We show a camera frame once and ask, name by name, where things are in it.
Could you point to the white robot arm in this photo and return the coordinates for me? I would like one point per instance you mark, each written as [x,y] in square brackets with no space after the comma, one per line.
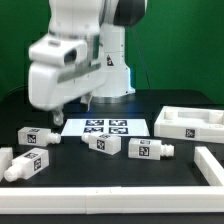
[101,24]

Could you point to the white U-shaped obstacle fence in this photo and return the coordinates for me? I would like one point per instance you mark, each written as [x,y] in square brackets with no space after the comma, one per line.
[121,200]

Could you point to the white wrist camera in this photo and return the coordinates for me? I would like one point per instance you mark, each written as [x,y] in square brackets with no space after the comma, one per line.
[58,52]

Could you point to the white sheet with tags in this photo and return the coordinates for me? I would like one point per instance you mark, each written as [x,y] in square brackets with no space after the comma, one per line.
[121,127]

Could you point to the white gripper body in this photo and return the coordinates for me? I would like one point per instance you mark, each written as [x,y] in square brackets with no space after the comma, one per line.
[50,87]

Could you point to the white block at left edge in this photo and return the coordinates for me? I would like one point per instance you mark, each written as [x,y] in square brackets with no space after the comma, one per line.
[6,157]

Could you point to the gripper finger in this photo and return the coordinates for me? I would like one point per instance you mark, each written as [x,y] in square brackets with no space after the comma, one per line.
[58,117]
[85,102]

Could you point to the white square tabletop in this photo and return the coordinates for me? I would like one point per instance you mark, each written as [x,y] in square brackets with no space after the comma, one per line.
[195,124]

